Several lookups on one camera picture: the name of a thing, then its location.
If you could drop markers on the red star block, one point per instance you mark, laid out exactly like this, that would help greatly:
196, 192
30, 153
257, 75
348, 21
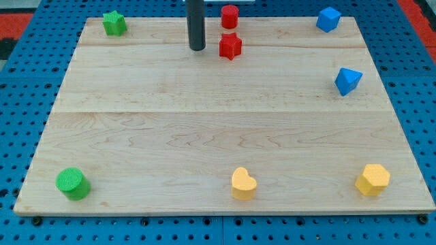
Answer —
230, 45

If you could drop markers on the green star block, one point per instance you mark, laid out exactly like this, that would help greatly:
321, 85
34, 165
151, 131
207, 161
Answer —
114, 23

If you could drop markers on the light wooden board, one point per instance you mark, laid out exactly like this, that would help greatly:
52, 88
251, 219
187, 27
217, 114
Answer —
158, 129

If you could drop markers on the yellow heart block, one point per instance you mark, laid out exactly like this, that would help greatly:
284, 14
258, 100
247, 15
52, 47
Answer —
243, 185

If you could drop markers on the red cylinder block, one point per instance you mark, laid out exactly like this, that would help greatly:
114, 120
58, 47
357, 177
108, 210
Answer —
229, 16

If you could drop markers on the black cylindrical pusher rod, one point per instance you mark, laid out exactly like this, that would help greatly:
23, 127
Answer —
195, 24

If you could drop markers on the blue triangular prism block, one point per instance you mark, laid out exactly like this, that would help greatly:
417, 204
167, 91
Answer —
347, 80

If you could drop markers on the blue cube block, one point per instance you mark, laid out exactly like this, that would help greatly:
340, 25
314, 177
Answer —
328, 19

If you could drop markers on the green cylinder block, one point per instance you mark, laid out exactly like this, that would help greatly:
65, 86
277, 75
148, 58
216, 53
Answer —
73, 183

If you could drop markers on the yellow hexagon block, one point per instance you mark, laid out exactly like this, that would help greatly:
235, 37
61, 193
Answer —
373, 180

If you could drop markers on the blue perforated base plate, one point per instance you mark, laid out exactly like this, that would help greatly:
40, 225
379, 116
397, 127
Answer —
34, 71

